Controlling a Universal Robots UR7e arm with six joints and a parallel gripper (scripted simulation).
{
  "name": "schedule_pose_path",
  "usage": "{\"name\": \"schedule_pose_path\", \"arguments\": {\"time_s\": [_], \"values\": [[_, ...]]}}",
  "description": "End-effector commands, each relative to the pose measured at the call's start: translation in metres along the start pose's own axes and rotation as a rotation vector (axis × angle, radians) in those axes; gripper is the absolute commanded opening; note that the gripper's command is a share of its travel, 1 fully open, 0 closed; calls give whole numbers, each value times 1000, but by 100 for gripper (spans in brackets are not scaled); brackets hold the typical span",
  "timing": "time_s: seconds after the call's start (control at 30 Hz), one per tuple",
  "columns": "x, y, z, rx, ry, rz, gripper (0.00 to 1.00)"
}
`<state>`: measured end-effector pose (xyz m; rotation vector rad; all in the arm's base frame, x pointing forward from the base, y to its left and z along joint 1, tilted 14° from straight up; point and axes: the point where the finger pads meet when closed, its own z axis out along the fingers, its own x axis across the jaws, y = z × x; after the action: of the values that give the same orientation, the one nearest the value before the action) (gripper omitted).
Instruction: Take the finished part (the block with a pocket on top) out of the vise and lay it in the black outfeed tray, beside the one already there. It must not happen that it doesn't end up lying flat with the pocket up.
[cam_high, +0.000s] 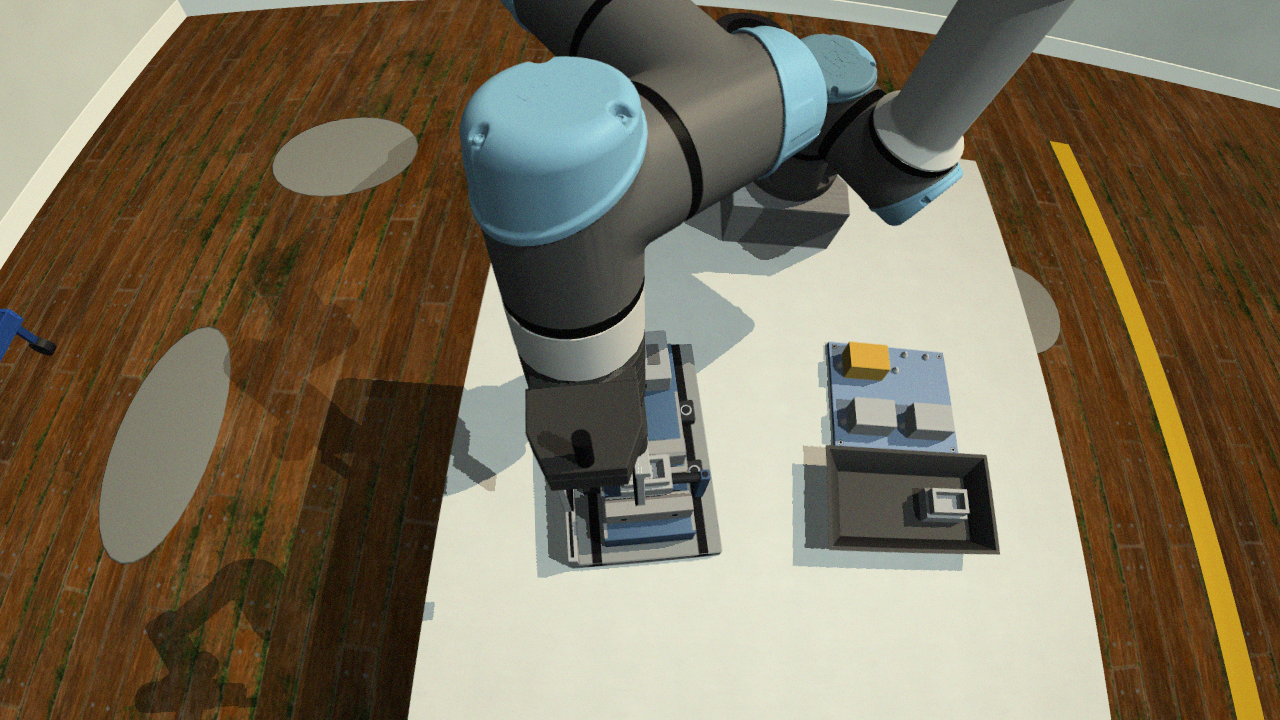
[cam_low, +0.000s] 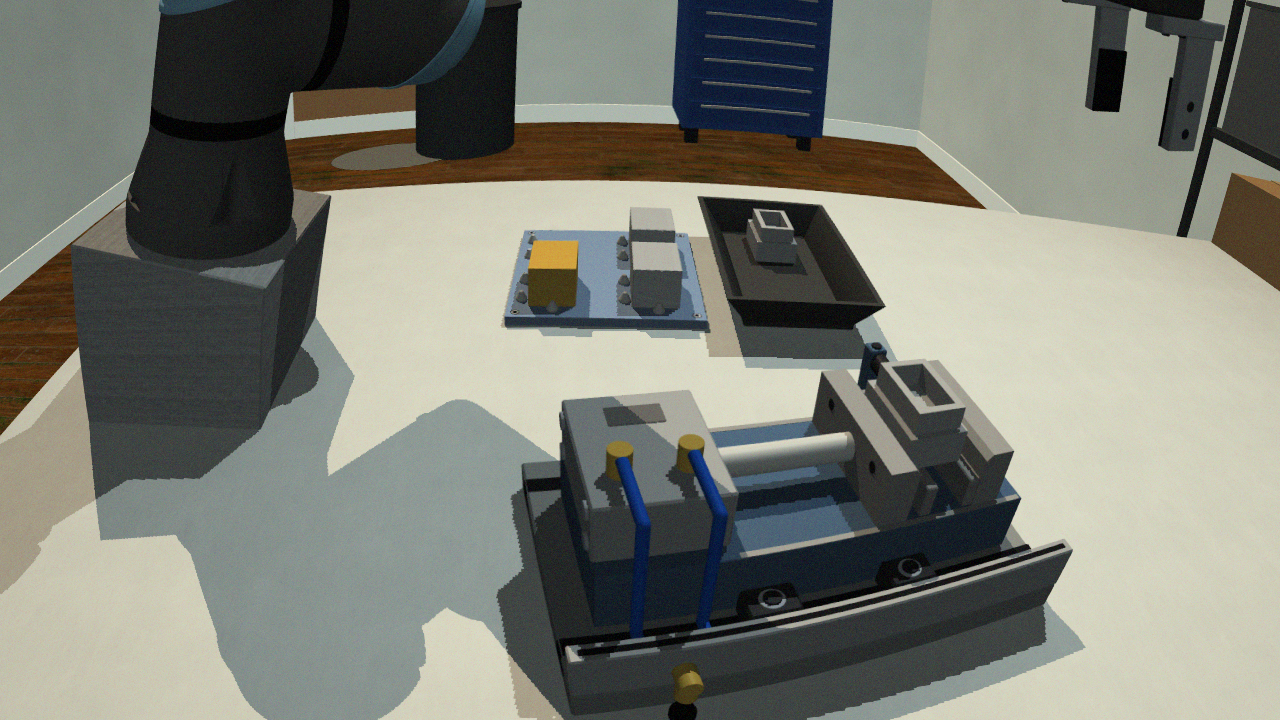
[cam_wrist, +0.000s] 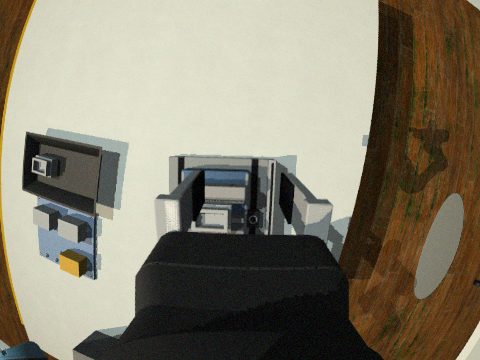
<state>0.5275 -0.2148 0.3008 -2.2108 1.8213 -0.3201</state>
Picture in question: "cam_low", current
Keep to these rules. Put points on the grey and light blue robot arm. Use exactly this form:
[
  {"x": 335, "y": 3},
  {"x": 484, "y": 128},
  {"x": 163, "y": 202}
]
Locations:
[{"x": 215, "y": 154}]

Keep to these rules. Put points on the yellow cube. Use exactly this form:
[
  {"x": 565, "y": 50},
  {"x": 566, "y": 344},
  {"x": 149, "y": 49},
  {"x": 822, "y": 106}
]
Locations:
[{"x": 553, "y": 273}]

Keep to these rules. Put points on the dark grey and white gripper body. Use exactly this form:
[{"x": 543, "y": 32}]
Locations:
[{"x": 1187, "y": 9}]

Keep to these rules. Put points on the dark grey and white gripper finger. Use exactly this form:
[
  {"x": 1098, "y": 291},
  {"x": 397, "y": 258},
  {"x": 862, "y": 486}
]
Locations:
[
  {"x": 1108, "y": 55},
  {"x": 1187, "y": 87}
]

